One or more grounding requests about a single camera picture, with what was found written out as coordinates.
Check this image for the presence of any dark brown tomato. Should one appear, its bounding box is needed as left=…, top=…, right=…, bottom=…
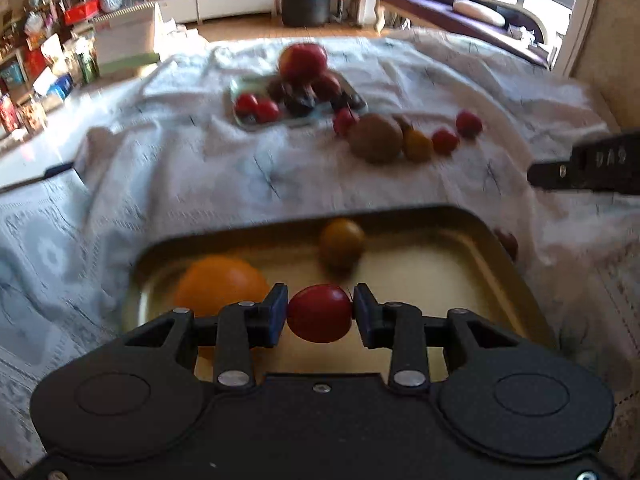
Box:
left=393, top=114, right=412, bottom=132
left=494, top=229, right=520, bottom=262

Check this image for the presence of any white floral lace tablecloth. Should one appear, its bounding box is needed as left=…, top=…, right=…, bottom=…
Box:
left=1, top=32, right=639, bottom=479

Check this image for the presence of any white cardboard box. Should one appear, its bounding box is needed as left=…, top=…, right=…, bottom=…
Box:
left=92, top=2, right=164, bottom=76

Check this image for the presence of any large red apple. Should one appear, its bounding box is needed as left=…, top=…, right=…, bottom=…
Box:
left=278, top=42, right=328, bottom=84

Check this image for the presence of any large orange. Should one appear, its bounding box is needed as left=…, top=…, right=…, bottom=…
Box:
left=172, top=255, right=270, bottom=316

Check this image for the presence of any yellow tomato beside kiwi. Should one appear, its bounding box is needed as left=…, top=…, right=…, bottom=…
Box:
left=402, top=129, right=434, bottom=164

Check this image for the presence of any red gift box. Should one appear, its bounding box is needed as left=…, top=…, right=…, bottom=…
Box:
left=64, top=0, right=100, bottom=26

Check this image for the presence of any pale green rectangular plate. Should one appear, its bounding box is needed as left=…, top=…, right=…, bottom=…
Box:
left=228, top=70, right=368, bottom=131

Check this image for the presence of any purple cushioned bench sofa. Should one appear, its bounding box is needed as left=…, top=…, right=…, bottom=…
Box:
left=375, top=0, right=549, bottom=68

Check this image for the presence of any dark water chestnut front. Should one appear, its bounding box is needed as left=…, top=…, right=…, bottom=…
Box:
left=331, top=91, right=366, bottom=112

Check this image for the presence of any dark brown tomato left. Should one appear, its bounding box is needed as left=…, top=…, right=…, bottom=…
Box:
left=393, top=114, right=412, bottom=132

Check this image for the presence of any red cherry tomato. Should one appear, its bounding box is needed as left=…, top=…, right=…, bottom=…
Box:
left=286, top=284, right=352, bottom=344
left=254, top=99, right=281, bottom=124
left=233, top=92, right=258, bottom=117

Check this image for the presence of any white oval pillow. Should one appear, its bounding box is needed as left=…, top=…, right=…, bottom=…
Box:
left=452, top=0, right=506, bottom=27

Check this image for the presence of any dark water chestnut back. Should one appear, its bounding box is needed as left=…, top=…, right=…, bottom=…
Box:
left=266, top=78, right=292, bottom=103

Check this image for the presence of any gold rectangular metal tray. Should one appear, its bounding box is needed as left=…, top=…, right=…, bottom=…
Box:
left=122, top=205, right=558, bottom=350

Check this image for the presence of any yellow tomato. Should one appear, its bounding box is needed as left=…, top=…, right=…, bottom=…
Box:
left=402, top=129, right=434, bottom=164
left=319, top=218, right=366, bottom=273

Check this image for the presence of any black round ottoman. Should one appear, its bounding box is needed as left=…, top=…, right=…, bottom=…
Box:
left=281, top=0, right=331, bottom=28

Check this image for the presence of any red radish with stem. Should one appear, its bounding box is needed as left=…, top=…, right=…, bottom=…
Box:
left=432, top=128, right=460, bottom=156

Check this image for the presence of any brown kiwi fruit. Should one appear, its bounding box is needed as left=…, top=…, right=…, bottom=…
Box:
left=347, top=113, right=404, bottom=164

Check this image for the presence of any pink red plum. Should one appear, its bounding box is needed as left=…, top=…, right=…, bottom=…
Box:
left=456, top=110, right=484, bottom=139

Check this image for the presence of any dark water chestnut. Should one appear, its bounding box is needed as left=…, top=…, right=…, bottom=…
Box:
left=331, top=91, right=366, bottom=112
left=283, top=88, right=316, bottom=118
left=266, top=78, right=292, bottom=103

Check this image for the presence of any pink radish behind orange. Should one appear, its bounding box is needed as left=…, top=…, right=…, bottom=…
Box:
left=333, top=107, right=359, bottom=136

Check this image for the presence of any dark water chestnut left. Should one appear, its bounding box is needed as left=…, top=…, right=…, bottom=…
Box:
left=283, top=88, right=316, bottom=118

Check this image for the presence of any red tomato on plate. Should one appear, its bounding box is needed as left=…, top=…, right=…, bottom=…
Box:
left=310, top=72, right=342, bottom=102

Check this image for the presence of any dark brown tomato right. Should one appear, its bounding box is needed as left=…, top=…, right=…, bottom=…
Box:
left=494, top=229, right=520, bottom=262

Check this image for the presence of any white low tv cabinet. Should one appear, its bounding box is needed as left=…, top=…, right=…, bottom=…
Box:
left=91, top=0, right=277, bottom=24

